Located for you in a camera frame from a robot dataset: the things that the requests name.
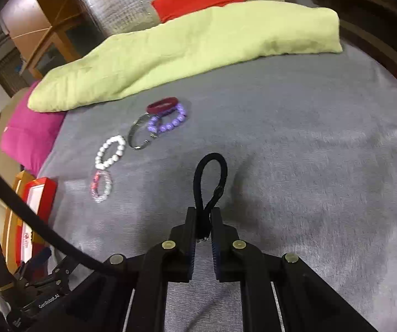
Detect pink clear bead bracelet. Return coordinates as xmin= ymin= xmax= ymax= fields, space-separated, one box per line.
xmin=91 ymin=170 xmax=113 ymax=202

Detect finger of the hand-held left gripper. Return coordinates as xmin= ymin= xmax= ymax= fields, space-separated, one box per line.
xmin=15 ymin=247 xmax=80 ymax=286

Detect black cord bracelet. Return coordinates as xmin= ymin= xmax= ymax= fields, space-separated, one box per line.
xmin=193 ymin=152 xmax=228 ymax=243

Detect black cable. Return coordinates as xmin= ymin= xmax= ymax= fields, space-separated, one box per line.
xmin=0 ymin=152 xmax=127 ymax=278

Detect orange box lid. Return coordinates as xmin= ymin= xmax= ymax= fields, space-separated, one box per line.
xmin=3 ymin=171 xmax=30 ymax=274

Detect wooden cabinet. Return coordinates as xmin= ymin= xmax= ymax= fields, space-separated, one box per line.
xmin=0 ymin=0 xmax=96 ymax=81

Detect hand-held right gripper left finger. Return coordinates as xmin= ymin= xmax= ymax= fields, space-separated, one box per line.
xmin=62 ymin=207 xmax=199 ymax=332

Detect grey blanket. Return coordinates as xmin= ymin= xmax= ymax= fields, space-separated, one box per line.
xmin=36 ymin=53 xmax=397 ymax=332

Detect purple bead bracelet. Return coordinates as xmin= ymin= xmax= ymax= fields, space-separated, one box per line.
xmin=147 ymin=103 xmax=188 ymax=133

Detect white bead bracelet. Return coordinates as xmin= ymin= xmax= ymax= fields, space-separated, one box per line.
xmin=95 ymin=135 xmax=127 ymax=170

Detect dark wooden furniture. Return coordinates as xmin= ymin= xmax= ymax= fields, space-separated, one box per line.
xmin=286 ymin=0 xmax=397 ymax=89

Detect silver metal bangle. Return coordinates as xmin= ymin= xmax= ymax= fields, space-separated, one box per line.
xmin=128 ymin=114 xmax=160 ymax=151

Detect red jewelry box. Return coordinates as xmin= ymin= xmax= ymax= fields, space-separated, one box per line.
xmin=20 ymin=177 xmax=58 ymax=264

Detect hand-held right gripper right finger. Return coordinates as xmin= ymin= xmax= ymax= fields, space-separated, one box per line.
xmin=211 ymin=207 xmax=377 ymax=332

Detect maroon hair tie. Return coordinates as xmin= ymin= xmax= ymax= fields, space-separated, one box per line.
xmin=146 ymin=96 xmax=180 ymax=115

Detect magenta cushion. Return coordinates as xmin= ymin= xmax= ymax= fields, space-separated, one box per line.
xmin=0 ymin=80 xmax=66 ymax=177

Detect lime green pillow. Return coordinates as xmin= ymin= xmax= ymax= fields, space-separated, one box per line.
xmin=27 ymin=1 xmax=343 ymax=113

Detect silver quilted cushion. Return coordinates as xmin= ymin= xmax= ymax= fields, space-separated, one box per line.
xmin=76 ymin=0 xmax=285 ymax=39

